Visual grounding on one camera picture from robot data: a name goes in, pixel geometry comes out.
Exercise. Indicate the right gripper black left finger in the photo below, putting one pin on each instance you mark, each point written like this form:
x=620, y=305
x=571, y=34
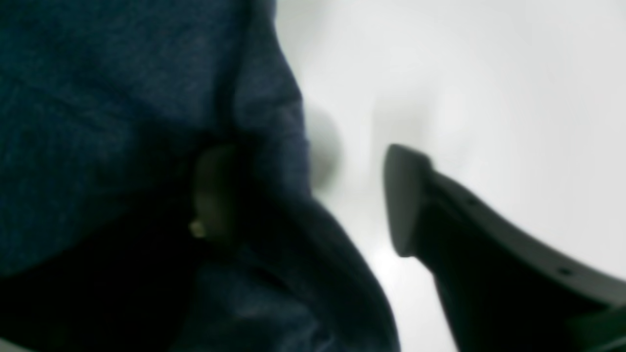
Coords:
x=215, y=196

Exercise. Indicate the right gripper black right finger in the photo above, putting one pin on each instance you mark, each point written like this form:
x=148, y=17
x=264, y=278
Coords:
x=501, y=290

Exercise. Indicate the dark blue printed T-shirt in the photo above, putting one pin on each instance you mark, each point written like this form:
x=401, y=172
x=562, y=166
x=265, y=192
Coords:
x=106, y=106

